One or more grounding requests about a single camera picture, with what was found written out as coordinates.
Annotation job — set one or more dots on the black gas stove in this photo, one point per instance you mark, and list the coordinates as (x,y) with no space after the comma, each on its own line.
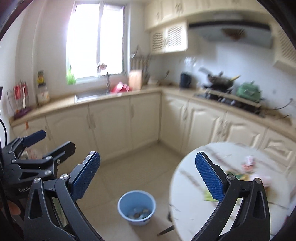
(231,100)

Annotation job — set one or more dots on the range hood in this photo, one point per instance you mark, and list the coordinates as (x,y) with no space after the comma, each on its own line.
(242,32)

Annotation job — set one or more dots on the hanging utensil rack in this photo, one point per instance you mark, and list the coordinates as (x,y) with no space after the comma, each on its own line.
(140,62)

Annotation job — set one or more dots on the round white marble table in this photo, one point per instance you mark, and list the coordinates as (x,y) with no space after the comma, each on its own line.
(258,209)

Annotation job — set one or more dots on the red patterned small packet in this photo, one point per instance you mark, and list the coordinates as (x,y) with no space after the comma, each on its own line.
(248,168)

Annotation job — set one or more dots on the sauce bottle yellow label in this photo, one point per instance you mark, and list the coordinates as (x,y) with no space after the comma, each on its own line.
(40,79)

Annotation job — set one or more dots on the lower kitchen cabinets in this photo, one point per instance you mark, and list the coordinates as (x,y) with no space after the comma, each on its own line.
(116,124)

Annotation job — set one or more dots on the sink faucet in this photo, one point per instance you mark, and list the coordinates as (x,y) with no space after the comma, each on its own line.
(102,72)

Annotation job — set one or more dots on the red utensil holder rack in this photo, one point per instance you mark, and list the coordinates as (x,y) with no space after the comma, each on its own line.
(18,98)

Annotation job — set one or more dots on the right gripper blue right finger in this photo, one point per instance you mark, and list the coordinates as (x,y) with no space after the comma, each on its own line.
(213,176)

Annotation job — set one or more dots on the black wok with lid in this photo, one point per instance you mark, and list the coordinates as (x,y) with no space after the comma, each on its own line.
(218,82)

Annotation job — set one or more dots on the blue plastic trash bucket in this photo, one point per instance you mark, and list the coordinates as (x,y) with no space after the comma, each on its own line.
(137,207)

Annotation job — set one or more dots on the dark green snack packet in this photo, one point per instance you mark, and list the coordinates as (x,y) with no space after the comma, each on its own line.
(240,176)

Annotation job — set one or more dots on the black electric kettle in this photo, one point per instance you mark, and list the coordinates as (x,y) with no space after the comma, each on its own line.
(185,80)

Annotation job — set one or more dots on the window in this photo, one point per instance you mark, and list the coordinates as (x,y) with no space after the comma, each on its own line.
(95,33)

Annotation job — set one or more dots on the steel sink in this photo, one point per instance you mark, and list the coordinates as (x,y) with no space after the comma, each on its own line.
(90,95)

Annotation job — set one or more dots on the small red white sachet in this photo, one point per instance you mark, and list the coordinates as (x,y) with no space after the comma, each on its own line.
(250,161)

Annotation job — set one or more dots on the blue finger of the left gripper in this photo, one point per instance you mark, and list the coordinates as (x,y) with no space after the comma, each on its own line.
(33,138)
(61,154)

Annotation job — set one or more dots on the green dish soap bottle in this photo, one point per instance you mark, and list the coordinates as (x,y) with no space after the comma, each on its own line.
(71,80)

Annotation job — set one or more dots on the wooden cutting board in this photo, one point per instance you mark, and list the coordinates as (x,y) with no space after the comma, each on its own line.
(135,79)

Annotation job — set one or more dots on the stacked white bowls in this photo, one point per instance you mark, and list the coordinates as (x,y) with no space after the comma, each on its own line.
(152,81)

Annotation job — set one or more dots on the green electric cooker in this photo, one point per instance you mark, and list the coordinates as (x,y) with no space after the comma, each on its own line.
(249,91)

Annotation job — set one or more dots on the person left hand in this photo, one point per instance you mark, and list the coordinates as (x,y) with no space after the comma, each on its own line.
(14,209)

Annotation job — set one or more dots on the light green snack packet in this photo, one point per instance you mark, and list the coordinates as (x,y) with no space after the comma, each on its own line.
(208,197)

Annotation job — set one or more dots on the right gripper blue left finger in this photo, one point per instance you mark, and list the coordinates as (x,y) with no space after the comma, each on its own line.
(82,175)

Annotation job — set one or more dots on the large glass jar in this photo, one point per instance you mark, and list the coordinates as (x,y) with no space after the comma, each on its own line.
(43,96)

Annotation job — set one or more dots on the red plastic basin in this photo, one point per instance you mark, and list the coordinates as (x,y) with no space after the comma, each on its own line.
(121,87)

